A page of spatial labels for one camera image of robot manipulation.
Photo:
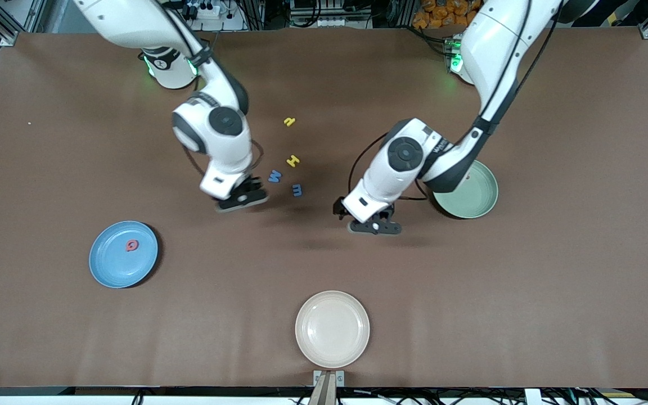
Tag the blue plate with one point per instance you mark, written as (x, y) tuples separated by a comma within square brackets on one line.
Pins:
[(116, 264)]

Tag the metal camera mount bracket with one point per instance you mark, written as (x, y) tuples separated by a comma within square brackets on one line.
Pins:
[(328, 379)]

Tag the brown table cover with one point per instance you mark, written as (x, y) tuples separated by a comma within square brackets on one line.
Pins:
[(526, 309)]

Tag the green plate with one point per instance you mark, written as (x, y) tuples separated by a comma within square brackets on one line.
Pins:
[(470, 199)]

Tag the red uppercase letter Q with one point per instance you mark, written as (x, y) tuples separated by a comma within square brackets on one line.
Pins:
[(128, 246)]

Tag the yellow letter H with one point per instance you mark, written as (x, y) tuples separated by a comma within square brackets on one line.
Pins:
[(293, 161)]

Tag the orange objects pile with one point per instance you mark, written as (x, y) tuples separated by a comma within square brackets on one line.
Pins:
[(448, 14)]

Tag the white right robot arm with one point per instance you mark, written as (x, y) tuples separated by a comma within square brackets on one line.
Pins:
[(133, 22)]

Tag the blue uppercase letter M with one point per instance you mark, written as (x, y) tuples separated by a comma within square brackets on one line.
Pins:
[(274, 177)]

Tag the blue lowercase letter m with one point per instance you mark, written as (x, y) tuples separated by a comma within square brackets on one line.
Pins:
[(297, 190)]

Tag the white power strip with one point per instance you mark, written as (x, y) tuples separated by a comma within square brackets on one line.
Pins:
[(205, 10)]

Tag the cream plate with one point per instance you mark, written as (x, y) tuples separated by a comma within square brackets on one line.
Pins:
[(332, 329)]

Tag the background metal rack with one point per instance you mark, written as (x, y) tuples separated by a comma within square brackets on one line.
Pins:
[(327, 14)]

